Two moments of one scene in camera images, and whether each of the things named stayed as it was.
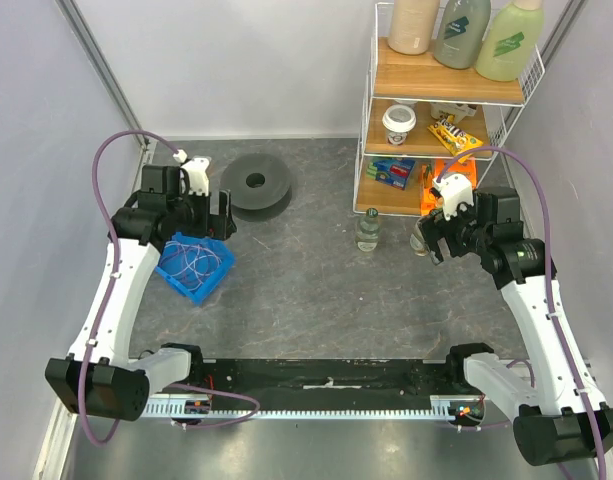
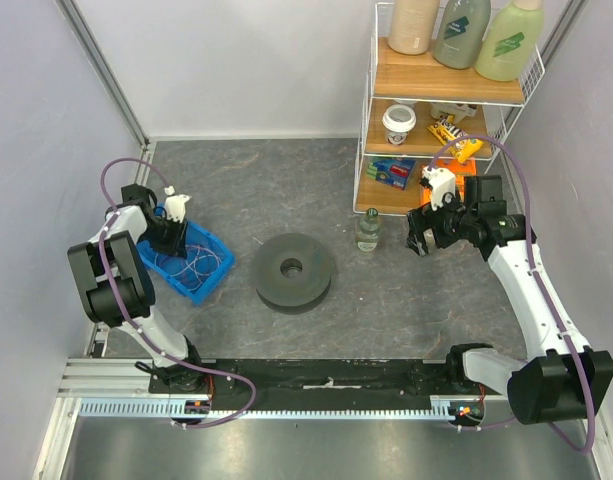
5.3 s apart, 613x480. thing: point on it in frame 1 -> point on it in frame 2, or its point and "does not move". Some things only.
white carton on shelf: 459,110 does not move
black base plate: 324,378 does not move
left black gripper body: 194,218 -> 165,236
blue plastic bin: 193,266 does not move
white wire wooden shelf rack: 419,111 does not move
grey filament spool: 260,186 -> 292,273
